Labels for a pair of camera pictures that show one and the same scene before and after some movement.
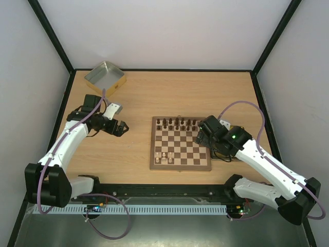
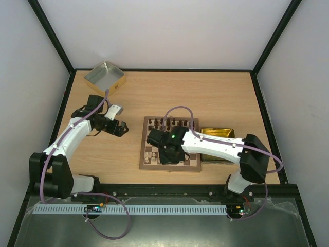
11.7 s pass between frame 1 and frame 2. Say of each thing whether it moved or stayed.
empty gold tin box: stayed
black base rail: stayed
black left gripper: stayed
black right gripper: moved
